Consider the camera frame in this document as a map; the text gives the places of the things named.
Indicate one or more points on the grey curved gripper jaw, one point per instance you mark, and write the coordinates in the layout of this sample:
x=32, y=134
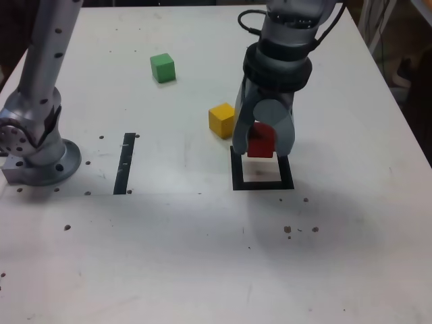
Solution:
x=241, y=128
x=273, y=113

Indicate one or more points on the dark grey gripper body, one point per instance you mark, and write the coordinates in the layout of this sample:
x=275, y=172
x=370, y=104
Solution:
x=273, y=95

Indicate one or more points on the yellow cube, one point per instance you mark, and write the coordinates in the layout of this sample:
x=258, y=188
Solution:
x=220, y=121

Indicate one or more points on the red cube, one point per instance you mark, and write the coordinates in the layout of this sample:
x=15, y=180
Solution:
x=261, y=145

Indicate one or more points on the green cube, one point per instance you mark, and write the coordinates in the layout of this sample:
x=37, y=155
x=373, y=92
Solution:
x=162, y=68

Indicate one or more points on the black tape square outline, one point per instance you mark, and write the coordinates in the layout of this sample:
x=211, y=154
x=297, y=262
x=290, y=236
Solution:
x=236, y=175

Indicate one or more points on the black tape strip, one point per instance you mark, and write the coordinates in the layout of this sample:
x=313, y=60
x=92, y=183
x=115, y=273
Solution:
x=123, y=162

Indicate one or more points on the dark shoe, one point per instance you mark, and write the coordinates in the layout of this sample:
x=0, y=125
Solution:
x=401, y=76

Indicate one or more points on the dark bulky object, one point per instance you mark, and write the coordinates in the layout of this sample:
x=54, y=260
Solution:
x=422, y=101

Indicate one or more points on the white metal frame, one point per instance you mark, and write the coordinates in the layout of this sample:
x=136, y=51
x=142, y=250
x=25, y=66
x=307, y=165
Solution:
x=373, y=42

